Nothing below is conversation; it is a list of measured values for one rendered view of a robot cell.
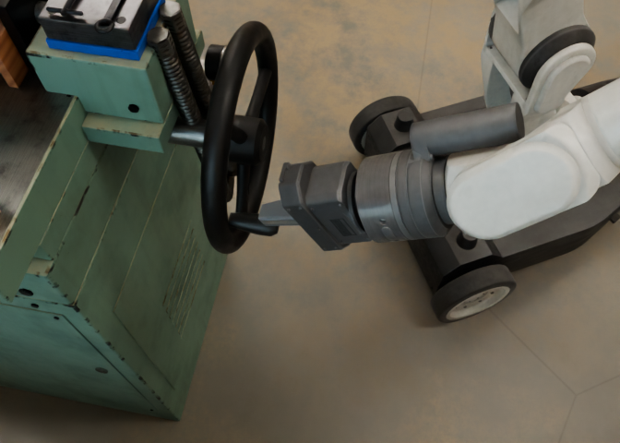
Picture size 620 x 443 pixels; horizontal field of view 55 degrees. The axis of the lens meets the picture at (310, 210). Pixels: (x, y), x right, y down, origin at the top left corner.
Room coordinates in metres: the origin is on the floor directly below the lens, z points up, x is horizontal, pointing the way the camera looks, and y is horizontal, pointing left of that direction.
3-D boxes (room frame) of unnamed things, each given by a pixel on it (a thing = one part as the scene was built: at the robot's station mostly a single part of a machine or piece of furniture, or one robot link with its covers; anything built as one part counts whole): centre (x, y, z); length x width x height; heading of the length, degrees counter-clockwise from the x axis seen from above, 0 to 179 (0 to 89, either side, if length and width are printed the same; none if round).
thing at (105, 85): (0.52, 0.22, 0.91); 0.15 x 0.14 x 0.09; 169
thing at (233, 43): (0.47, 0.16, 0.81); 0.29 x 0.20 x 0.29; 169
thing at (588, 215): (0.88, -0.53, 0.19); 0.64 x 0.52 x 0.33; 109
